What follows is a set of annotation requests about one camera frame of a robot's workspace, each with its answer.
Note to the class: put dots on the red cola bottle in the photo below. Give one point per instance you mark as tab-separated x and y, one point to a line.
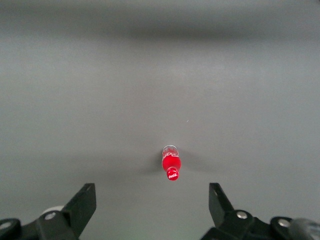
171	162

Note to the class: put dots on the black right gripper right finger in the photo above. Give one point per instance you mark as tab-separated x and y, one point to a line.
225	215

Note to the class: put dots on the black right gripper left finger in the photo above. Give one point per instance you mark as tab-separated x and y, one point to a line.
75	212

